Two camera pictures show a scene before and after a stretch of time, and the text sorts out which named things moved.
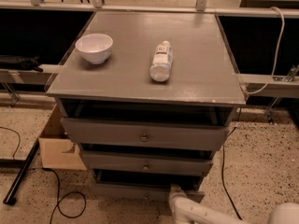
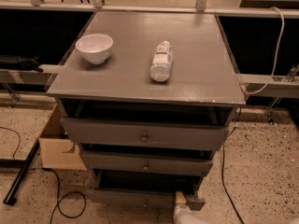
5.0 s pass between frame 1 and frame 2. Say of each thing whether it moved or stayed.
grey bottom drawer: moved
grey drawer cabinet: stayed
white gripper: moved
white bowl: stayed
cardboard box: stayed
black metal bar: stayed
